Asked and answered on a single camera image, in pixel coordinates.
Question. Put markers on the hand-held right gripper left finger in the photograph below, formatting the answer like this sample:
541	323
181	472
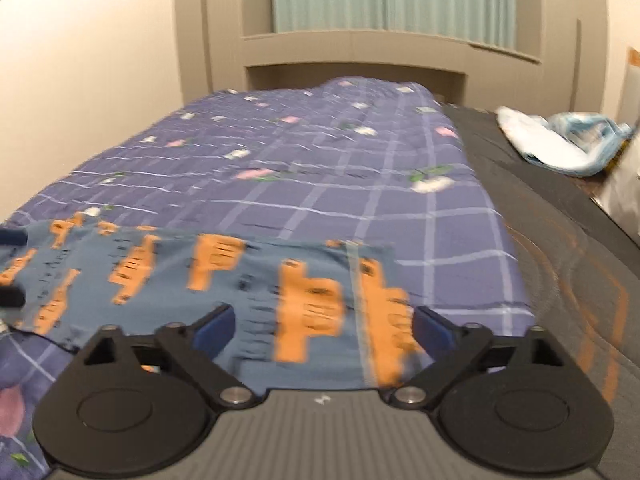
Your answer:
217	327

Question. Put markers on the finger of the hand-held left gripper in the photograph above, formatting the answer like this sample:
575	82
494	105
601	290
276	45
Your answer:
12	238
10	297

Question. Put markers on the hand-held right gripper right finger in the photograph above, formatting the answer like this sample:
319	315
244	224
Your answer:
434	330

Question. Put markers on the blue pants with orange print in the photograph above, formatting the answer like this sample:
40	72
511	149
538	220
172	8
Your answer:
260	262

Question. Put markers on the dark grey mattress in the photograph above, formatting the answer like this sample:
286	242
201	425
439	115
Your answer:
550	220

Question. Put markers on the purple checked floral blanket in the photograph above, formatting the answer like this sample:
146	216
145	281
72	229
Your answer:
350	185

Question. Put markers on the beige wooden window cabinet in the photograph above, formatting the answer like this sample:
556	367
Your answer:
350	52

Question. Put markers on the pale green curtain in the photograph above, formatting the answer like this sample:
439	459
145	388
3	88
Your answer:
390	0

